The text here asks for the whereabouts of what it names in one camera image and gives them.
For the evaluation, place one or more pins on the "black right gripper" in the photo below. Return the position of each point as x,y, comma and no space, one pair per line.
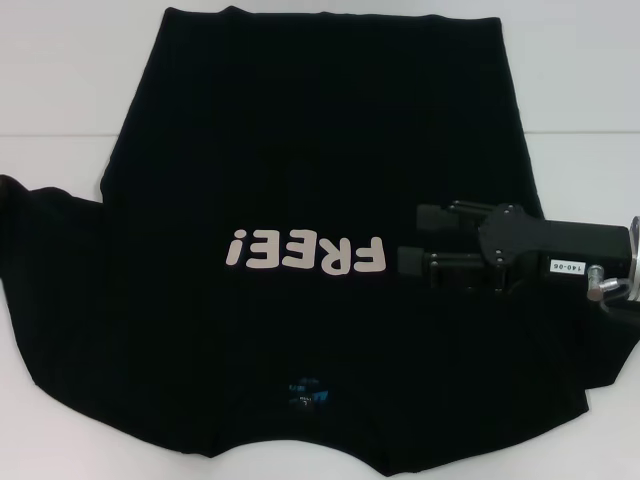
530,245

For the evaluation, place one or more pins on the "black shirt with FREE print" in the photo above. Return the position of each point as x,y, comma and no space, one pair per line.
320,150

